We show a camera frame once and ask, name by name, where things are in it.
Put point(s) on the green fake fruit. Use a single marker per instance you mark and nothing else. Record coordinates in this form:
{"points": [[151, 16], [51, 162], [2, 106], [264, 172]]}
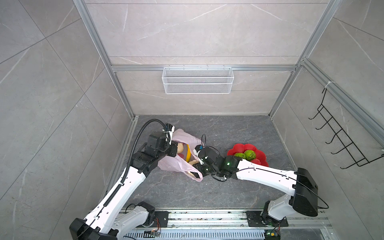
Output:
{"points": [[250, 154], [240, 155]]}

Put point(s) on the cream fake fruit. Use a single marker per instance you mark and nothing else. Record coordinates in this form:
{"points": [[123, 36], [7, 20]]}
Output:
{"points": [[180, 148], [194, 162]]}

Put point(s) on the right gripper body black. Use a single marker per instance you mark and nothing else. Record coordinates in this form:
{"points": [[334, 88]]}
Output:
{"points": [[205, 170]]}

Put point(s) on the pink plastic bag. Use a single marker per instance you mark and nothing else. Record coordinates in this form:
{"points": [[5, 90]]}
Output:
{"points": [[178, 163]]}

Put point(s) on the aluminium mounting rail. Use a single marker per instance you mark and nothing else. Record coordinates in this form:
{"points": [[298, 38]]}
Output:
{"points": [[196, 219]]}

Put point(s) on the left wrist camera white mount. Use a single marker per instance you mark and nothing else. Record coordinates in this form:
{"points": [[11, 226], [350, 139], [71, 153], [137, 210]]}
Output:
{"points": [[169, 130]]}

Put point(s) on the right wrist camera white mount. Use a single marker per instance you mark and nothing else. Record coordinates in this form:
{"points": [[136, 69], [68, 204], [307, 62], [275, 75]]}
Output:
{"points": [[199, 154]]}

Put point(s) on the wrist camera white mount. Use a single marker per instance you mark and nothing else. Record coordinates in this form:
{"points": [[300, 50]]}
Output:
{"points": [[169, 130], [199, 154]]}

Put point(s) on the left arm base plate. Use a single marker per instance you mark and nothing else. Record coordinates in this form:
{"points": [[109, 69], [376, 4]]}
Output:
{"points": [[157, 218]]}

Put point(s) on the yellow fake banana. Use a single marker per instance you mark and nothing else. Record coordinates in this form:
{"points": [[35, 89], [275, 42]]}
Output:
{"points": [[188, 155]]}

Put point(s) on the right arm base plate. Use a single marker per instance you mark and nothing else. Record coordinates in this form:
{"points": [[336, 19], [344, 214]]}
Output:
{"points": [[258, 219]]}

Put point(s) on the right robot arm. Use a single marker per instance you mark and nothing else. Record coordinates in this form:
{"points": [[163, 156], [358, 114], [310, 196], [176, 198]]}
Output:
{"points": [[299, 188]]}

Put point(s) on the red fake fruit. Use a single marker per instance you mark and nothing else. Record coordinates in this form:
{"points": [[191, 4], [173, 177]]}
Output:
{"points": [[256, 161]]}

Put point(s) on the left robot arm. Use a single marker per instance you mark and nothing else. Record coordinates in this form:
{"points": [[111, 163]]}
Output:
{"points": [[142, 163]]}

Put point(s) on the red flower-shaped plate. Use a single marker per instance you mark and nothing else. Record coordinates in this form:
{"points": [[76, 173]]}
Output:
{"points": [[241, 148]]}

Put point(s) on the black wire hook rack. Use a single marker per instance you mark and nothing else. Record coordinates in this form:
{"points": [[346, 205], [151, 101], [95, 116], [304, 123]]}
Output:
{"points": [[339, 133]]}

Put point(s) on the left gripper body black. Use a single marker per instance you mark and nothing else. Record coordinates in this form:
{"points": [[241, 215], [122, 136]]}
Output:
{"points": [[171, 149]]}

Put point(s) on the white wire mesh basket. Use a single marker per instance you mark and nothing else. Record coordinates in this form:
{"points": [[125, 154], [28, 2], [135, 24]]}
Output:
{"points": [[197, 80]]}

